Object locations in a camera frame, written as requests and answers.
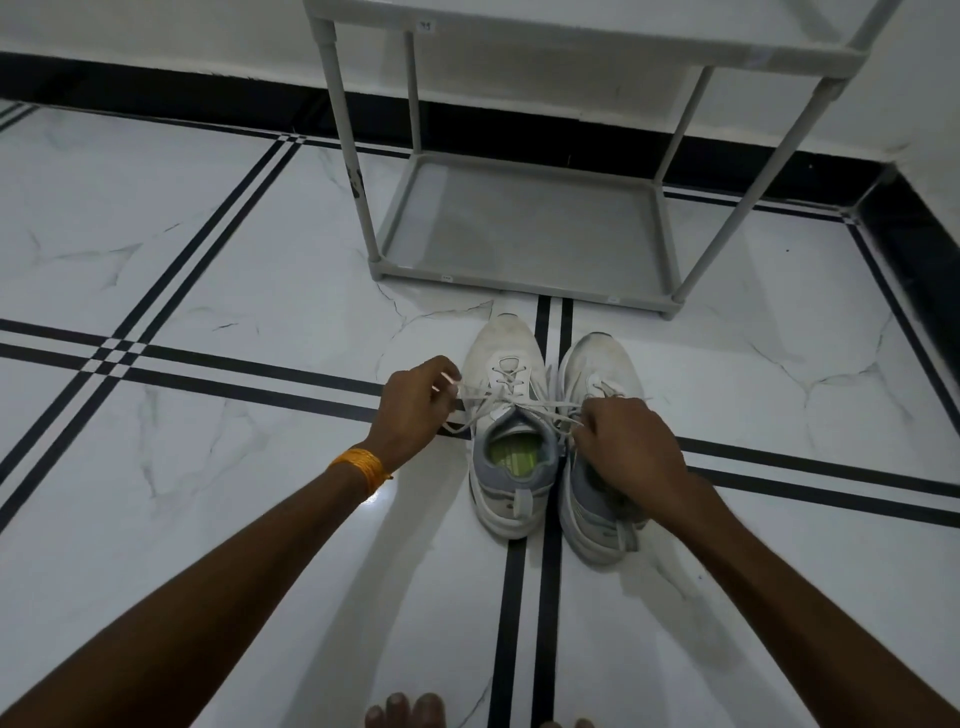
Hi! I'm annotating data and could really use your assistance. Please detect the person's left hand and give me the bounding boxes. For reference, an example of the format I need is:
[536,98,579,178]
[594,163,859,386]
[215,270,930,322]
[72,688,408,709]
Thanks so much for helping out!
[362,355,463,475]

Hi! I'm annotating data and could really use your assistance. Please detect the person's right hand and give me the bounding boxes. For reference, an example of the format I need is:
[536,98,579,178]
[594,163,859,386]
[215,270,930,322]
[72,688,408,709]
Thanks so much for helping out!
[571,397,696,520]

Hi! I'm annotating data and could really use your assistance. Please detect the white shoelace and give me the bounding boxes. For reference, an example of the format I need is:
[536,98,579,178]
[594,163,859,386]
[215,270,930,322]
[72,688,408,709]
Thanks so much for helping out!
[441,370,588,433]

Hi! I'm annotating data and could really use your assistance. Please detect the person's right forearm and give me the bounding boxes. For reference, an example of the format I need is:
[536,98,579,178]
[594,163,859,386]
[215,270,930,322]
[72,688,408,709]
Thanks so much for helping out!
[669,486,960,728]

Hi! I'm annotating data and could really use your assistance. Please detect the person's left forearm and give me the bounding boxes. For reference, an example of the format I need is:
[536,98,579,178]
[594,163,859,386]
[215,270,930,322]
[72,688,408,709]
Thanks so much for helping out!
[0,463,370,728]

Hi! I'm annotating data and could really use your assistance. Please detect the white grey sneaker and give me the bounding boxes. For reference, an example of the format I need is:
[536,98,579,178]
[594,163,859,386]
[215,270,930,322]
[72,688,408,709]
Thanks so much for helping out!
[556,332,652,567]
[459,313,563,541]

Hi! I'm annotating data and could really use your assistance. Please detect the green shoe insole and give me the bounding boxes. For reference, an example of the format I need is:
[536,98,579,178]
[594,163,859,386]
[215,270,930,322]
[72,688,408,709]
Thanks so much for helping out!
[487,433,546,471]

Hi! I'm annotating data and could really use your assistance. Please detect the orange thread wristband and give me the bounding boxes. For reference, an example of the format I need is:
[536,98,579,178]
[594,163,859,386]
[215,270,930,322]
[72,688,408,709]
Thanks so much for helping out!
[327,447,394,498]

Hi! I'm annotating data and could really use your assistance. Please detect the grey plastic shoe rack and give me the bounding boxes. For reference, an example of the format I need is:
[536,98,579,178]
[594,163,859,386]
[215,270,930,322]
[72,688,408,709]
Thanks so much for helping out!
[302,0,906,322]

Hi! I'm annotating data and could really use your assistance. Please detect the person's left foot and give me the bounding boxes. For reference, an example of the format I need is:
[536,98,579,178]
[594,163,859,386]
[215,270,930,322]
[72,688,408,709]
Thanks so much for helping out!
[364,691,450,728]

